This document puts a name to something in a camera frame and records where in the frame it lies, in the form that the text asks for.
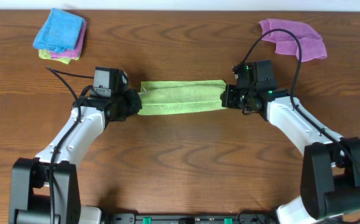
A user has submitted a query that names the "folded green cloth in stack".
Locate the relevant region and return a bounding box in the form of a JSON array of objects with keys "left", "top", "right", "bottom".
[{"left": 39, "top": 49, "right": 81, "bottom": 65}]

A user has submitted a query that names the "crumpled purple cloth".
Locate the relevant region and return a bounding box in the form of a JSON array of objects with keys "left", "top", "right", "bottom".
[{"left": 259, "top": 19, "right": 327, "bottom": 62}]

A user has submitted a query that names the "light green microfiber cloth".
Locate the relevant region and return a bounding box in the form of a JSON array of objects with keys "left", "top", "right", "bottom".
[{"left": 138, "top": 80, "right": 226, "bottom": 116}]

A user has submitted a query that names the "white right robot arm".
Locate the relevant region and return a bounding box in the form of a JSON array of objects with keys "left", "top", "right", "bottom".
[{"left": 221, "top": 85, "right": 360, "bottom": 223}]

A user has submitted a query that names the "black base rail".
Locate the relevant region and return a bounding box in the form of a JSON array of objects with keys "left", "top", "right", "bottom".
[{"left": 100, "top": 213, "right": 279, "bottom": 224}]

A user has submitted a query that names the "folded purple cloth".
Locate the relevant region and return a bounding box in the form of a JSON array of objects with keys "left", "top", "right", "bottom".
[{"left": 50, "top": 21, "right": 87, "bottom": 59}]

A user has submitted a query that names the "folded blue cloth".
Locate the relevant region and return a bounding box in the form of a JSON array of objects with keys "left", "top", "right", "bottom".
[{"left": 33, "top": 8, "right": 85, "bottom": 53}]

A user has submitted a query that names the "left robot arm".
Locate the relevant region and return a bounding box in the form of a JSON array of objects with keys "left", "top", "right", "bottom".
[{"left": 9, "top": 89, "right": 142, "bottom": 224}]

